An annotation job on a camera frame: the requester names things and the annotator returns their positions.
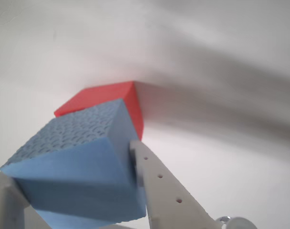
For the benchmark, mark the red foam cube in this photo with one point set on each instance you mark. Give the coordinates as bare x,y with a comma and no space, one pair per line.
104,95

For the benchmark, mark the blue foam cube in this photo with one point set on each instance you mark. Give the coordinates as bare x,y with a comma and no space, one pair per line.
78,167

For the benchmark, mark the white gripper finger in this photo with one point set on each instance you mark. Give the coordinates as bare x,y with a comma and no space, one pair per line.
166,198
8,205

